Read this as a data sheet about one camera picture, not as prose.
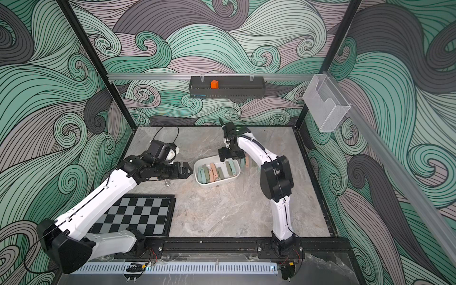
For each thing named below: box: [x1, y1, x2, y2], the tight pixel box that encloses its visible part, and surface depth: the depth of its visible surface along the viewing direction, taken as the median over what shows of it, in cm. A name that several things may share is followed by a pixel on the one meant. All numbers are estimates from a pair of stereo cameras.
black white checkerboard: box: [87, 193, 177, 237], surface depth 80 cm
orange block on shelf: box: [210, 79, 220, 90], surface depth 92 cm
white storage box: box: [193, 154, 242, 186], surface depth 99 cm
